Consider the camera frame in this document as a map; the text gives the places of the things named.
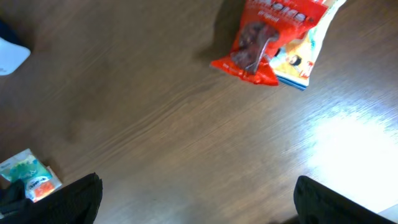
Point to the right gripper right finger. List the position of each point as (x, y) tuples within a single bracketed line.
[(317, 204)]

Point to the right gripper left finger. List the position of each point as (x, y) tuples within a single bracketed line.
[(77, 203)]

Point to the teal tissue pack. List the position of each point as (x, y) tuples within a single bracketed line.
[(39, 181)]

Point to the yellow snack bag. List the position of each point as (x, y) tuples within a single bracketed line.
[(294, 62)]

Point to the red candy bag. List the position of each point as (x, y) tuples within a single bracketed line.
[(265, 27)]

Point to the white barcode scanner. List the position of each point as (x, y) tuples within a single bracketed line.
[(12, 56)]

